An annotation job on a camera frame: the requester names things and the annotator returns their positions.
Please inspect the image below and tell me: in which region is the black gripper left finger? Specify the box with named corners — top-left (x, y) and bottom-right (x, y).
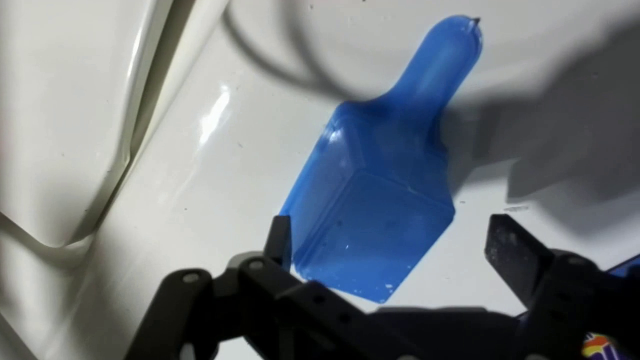
top-left (264, 214), bottom-right (294, 276)

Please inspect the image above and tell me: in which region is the white washing machine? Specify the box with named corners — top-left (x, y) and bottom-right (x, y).
top-left (0, 0), bottom-right (640, 360)

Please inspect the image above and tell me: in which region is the opaque blue measuring cup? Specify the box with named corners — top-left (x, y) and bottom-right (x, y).
top-left (276, 15), bottom-right (486, 307)

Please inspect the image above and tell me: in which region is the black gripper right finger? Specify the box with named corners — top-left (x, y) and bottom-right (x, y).
top-left (484, 214), bottom-right (561, 307)

